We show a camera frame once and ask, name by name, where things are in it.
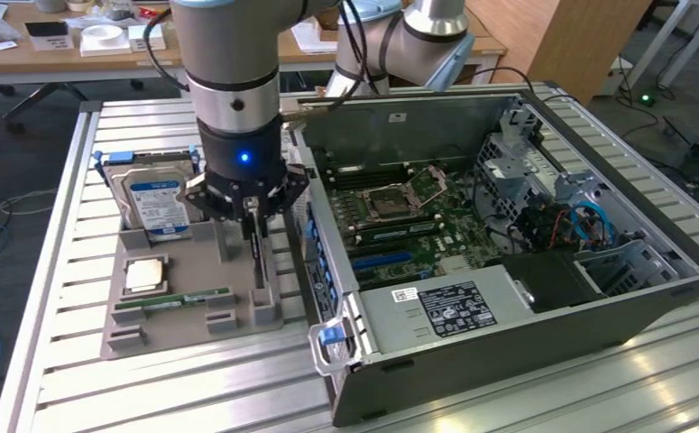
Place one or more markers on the grey cup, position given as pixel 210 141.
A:
pixel 50 5

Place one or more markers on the wooden cabinet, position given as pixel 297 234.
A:
pixel 565 45

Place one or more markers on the black chair base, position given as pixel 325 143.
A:
pixel 41 97

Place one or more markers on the white desk frame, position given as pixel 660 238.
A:
pixel 653 43

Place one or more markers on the white box with black lid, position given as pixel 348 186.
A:
pixel 48 29

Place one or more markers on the CPU chip with metal lid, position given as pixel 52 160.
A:
pixel 144 274

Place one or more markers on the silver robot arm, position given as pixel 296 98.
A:
pixel 228 45

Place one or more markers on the stack of white papers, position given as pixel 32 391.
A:
pixel 309 43

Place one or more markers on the blue case latch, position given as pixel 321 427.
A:
pixel 329 337

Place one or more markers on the green indicator light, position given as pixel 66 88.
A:
pixel 645 98

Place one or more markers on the dark filled bag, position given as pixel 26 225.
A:
pixel 117 12

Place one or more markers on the white tape roll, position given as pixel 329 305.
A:
pixel 86 34

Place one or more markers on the black fan shroud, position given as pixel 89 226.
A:
pixel 547 279

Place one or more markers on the metal socket cover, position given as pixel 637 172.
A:
pixel 427 185

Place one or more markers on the black expansion slot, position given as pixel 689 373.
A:
pixel 379 250

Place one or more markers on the wooden desk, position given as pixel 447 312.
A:
pixel 84 63

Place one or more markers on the grey power supply unit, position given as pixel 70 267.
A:
pixel 396 325

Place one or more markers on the dark grey PC case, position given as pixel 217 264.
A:
pixel 505 361

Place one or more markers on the low metal disk bay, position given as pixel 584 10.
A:
pixel 625 270

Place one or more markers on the grey parts rack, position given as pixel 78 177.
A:
pixel 204 270

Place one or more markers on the CPU socket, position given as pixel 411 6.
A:
pixel 388 203

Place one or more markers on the graphics card with black cooler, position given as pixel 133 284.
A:
pixel 257 257

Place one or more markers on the green RAM stick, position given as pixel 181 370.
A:
pixel 168 300

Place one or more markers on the red small item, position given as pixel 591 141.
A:
pixel 146 15

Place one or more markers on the flat white box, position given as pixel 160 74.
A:
pixel 113 50

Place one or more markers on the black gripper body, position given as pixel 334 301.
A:
pixel 240 153

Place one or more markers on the tall metal disk bay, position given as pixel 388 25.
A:
pixel 505 180

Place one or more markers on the hard disk in blue caddy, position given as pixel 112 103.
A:
pixel 150 198

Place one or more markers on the green motherboard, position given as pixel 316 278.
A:
pixel 456 225

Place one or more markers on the brown cardboard box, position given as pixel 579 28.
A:
pixel 326 20

